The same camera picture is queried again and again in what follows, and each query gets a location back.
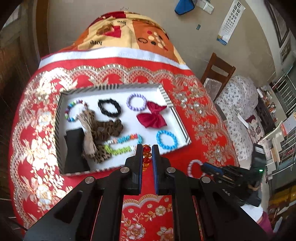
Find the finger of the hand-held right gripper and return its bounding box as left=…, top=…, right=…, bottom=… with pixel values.
left=202, top=162, right=224, bottom=175
left=201, top=172, right=232, bottom=184

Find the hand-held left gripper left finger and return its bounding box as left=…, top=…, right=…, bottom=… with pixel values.
left=23, top=144, right=144, bottom=241

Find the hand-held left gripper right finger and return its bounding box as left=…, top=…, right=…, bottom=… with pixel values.
left=151, top=144, right=266, bottom=241

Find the pink white bead bracelet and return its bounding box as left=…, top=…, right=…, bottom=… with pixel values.
left=187, top=159, right=204, bottom=178

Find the amber bead bracelet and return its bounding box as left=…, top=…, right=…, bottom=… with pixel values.
left=142, top=144, right=153, bottom=172

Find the green bead bracelet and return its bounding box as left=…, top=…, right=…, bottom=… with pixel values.
left=104, top=145, right=137, bottom=156

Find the teal orange bead bracelet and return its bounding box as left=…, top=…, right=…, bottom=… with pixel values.
left=109, top=133, right=143, bottom=146

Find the striped cardboard box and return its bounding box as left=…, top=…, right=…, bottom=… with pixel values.
left=54, top=83, right=192, bottom=177

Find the leopard print scrunchie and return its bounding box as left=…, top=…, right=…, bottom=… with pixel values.
left=89, top=111, right=124, bottom=142

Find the dark red satin bow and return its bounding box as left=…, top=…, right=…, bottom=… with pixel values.
left=136, top=101, right=168, bottom=129

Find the purple bead bracelet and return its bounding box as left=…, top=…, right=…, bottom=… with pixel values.
left=126, top=93, right=148, bottom=111

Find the multicolour bead bracelet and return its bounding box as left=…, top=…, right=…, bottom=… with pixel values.
left=65, top=99, right=89, bottom=123

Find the white side table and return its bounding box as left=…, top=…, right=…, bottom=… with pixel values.
left=264, top=116, right=296, bottom=186

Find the printed cushion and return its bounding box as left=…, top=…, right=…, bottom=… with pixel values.
left=245, top=115, right=264, bottom=142

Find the beige raffia tassel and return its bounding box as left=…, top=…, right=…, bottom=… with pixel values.
left=77, top=111, right=97, bottom=158

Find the black fabric bow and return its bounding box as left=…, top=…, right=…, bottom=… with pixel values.
left=63, top=128, right=91, bottom=173

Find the dark cabinet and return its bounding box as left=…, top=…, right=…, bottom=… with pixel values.
left=255, top=86, right=282, bottom=135

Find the black scrunchie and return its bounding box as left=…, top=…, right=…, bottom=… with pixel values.
left=98, top=98, right=121, bottom=117

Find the floral sofa cover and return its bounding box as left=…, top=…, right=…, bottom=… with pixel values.
left=214, top=75, right=259, bottom=167

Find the grey chair cushion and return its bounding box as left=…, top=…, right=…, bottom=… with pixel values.
left=203, top=77, right=226, bottom=101

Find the wooden chair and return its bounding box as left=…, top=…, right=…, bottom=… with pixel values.
left=200, top=53, right=236, bottom=102

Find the metal rack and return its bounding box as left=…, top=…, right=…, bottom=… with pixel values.
left=270, top=67, right=296, bottom=116

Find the red embroidered bed cover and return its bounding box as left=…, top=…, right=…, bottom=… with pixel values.
left=8, top=47, right=241, bottom=241

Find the small framed picture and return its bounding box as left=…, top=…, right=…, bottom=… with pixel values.
left=280, top=37, right=292, bottom=64

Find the printed orange blanket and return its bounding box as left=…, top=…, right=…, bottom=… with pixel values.
left=69, top=13, right=186, bottom=64

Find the large framed picture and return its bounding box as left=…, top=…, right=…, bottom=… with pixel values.
left=266, top=0, right=289, bottom=47

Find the blue bag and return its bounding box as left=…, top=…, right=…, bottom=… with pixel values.
left=174, top=0, right=196, bottom=15

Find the wooden louvred door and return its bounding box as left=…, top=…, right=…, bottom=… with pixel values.
left=0, top=5, right=40, bottom=112

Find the blue bead bracelet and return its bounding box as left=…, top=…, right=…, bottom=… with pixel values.
left=156, top=130, right=178, bottom=149

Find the leopard print hair tie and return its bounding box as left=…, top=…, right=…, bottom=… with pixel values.
left=83, top=144, right=111, bottom=164

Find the eye chart wall poster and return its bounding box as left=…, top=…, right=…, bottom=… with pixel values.
left=217, top=0, right=246, bottom=45

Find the wooden door frame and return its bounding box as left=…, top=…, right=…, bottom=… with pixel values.
left=35, top=0, right=50, bottom=58

